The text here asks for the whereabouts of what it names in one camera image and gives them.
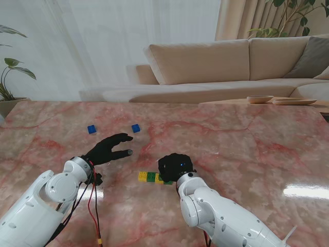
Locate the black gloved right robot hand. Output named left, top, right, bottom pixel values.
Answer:
left=157, top=153, right=197, bottom=184

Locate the flat wooden tray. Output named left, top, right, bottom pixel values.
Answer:
left=272, top=98, right=318, bottom=106

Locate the tall leafy houseplant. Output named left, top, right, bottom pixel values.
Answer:
left=247, top=0, right=317, bottom=39

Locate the red left arm cable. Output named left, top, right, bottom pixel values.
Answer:
left=87, top=164, right=102, bottom=247

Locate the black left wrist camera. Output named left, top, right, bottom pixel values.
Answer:
left=88, top=173, right=103, bottom=185

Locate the white sheer curtain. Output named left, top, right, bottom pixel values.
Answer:
left=0, top=0, right=222, bottom=101

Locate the broad-leaf potted plant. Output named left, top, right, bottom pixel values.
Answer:
left=0, top=24, right=37, bottom=101

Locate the wooden coffee table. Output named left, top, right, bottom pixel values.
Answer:
left=199, top=98, right=329, bottom=114

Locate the beige corner sofa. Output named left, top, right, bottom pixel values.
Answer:
left=79, top=34, right=329, bottom=104

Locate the grey sofa cushion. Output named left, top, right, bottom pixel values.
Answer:
left=283, top=36, right=329, bottom=79

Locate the wooden bowl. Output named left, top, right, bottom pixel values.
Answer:
left=246, top=95, right=275, bottom=104

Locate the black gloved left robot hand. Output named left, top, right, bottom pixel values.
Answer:
left=84, top=132, right=135, bottom=165

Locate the white cable tie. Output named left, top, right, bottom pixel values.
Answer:
left=282, top=225, right=298, bottom=244

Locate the beige curtain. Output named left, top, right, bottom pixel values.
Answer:
left=214, top=0, right=291, bottom=41

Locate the beige plant pot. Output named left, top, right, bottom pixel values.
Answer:
left=0, top=97, right=31, bottom=119

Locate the beige sofa pillow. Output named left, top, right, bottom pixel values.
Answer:
left=313, top=67, right=329, bottom=80

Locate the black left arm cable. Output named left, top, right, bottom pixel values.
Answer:
left=47, top=181, right=101, bottom=247

